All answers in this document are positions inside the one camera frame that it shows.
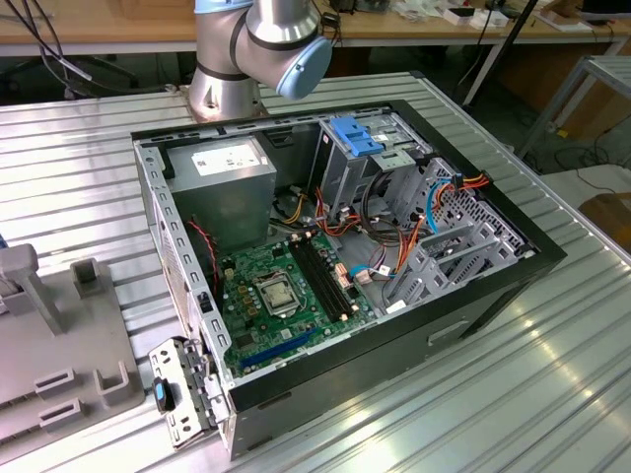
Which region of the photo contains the grey metal frame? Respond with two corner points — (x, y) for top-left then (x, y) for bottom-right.
(520, 53), (631, 159)

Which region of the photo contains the white connector blue wire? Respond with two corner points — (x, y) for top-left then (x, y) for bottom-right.
(350, 265), (391, 286)

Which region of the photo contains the black slanted pole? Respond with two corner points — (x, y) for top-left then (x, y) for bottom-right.
(460, 0), (539, 108)

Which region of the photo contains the blue data wire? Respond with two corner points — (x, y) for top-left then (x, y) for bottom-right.
(425, 176), (454, 236)

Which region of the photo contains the black device on desk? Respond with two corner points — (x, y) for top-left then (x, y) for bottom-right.
(580, 0), (617, 27)

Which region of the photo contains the grey power supply unit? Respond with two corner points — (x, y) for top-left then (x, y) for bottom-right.
(165, 135), (278, 255)

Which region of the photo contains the blue expansion slot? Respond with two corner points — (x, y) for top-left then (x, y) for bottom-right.
(240, 328), (317, 372)

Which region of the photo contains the black blue bracket lever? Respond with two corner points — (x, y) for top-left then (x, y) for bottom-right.
(152, 377), (176, 413)

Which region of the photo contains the grey metal disk bay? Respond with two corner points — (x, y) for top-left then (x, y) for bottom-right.
(382, 157), (538, 316)

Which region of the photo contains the orange red power wire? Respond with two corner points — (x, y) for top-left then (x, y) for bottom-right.
(448, 169), (493, 192)

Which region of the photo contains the grey parts rack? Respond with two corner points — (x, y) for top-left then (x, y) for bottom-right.
(0, 243), (147, 447)

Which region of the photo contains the silver expansion slot bracket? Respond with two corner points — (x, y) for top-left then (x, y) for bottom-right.
(148, 335), (233, 450)

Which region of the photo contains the orange wire bundle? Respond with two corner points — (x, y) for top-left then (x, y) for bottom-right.
(315, 189), (369, 238)
(388, 216), (428, 285)

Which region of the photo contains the blue plastic drive latch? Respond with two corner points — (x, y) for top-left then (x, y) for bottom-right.
(330, 116), (389, 158)

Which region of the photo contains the wooden desk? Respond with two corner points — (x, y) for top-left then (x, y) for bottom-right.
(0, 0), (198, 58)
(324, 0), (631, 55)

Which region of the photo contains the silver CPU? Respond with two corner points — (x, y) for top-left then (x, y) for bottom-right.
(260, 283), (295, 311)

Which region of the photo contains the CPU socket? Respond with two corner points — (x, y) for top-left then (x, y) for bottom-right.
(251, 270), (303, 319)

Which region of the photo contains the brown cardboard box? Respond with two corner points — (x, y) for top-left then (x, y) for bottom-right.
(579, 192), (631, 247)
(561, 78), (631, 142)

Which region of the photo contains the black open PC case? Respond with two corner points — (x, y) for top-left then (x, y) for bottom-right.
(130, 98), (568, 462)

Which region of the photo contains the black RAM slot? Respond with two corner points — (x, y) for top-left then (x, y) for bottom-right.
(295, 237), (349, 319)
(289, 238), (344, 322)
(301, 236), (354, 316)
(307, 234), (360, 313)

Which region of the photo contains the grey optical drive cage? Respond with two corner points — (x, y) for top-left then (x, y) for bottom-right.
(310, 110), (435, 223)

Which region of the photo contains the white box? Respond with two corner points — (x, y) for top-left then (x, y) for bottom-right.
(442, 5), (477, 26)
(470, 9), (509, 29)

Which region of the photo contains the black case fan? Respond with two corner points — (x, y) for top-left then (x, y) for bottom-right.
(188, 214), (222, 303)

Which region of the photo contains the green motherboard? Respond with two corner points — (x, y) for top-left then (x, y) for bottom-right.
(219, 231), (381, 378)

